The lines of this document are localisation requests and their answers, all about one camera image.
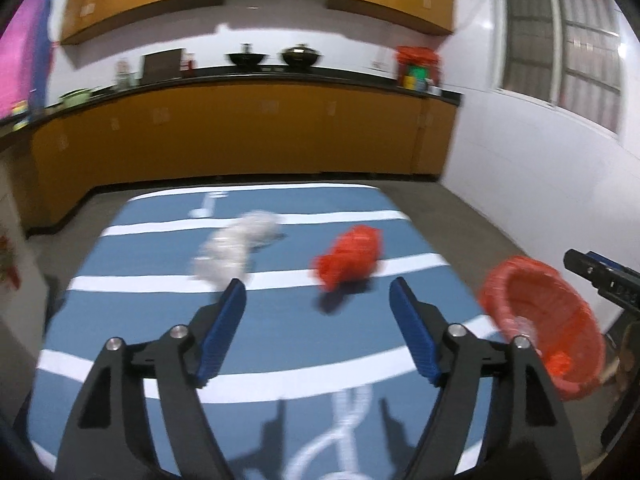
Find black wok with lid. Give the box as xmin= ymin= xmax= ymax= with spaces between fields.
xmin=280 ymin=44 xmax=321 ymax=69

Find pink hanging cloth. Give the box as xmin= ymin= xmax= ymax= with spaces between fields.
xmin=0 ymin=0 xmax=53 ymax=117

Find small red plastic bag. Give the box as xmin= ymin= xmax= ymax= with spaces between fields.
xmin=312 ymin=225 xmax=386 ymax=294

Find green box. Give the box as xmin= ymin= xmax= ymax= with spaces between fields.
xmin=404 ymin=64 xmax=431 ymax=89

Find green pot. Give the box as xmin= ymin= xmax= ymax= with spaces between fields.
xmin=60 ymin=89 xmax=97 ymax=107

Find blue hanging cloth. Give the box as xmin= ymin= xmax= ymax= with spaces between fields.
xmin=30 ymin=0 xmax=60 ymax=112

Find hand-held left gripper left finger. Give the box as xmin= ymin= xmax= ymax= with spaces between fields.
xmin=55 ymin=279 xmax=247 ymax=480

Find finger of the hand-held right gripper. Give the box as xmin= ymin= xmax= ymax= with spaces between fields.
xmin=563 ymin=248 xmax=640 ymax=312

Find red plastic basket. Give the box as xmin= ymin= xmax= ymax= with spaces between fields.
xmin=477 ymin=255 xmax=607 ymax=402

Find white plastic bag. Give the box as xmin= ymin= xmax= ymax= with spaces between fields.
xmin=192 ymin=210 xmax=284 ymax=291

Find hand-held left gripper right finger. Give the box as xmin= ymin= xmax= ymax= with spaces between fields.
xmin=389 ymin=276 xmax=584 ymax=480

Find red dried flowers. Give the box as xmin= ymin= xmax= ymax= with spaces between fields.
xmin=0 ymin=234 xmax=22 ymax=292

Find red bag on counter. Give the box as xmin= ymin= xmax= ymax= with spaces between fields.
xmin=395 ymin=46 xmax=442 ymax=86

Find wooden lower kitchen cabinets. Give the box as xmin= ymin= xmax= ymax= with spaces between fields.
xmin=30 ymin=82 xmax=459 ymax=235

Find window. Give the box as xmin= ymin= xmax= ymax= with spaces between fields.
xmin=492 ymin=0 xmax=627 ymax=135

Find blue white striped tablecloth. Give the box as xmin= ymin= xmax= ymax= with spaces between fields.
xmin=27 ymin=183 xmax=507 ymax=480

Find black kitchen countertop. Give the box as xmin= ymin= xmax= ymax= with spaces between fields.
xmin=0 ymin=71 xmax=463 ymax=137

